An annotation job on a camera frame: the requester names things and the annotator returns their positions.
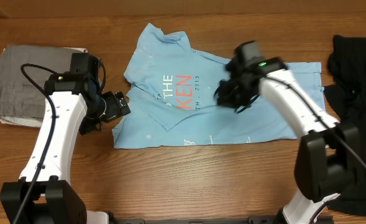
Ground light blue printed t-shirt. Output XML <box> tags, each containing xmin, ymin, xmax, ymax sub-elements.
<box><xmin>111</xmin><ymin>22</ymin><xmax>326</xmax><ymax>149</ymax></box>

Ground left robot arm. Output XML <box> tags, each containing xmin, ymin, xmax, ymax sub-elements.
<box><xmin>0</xmin><ymin>53</ymin><xmax>130</xmax><ymax>224</ymax></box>

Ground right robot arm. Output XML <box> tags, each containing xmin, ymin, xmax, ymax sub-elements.
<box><xmin>214</xmin><ymin>40</ymin><xmax>361</xmax><ymax>223</ymax></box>

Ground folded grey trousers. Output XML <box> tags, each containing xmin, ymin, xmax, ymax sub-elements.
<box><xmin>0</xmin><ymin>45</ymin><xmax>88</xmax><ymax>128</ymax></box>

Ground black polo shirt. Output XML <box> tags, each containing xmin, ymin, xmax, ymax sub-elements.
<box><xmin>324</xmin><ymin>35</ymin><xmax>366</xmax><ymax>217</ymax></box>

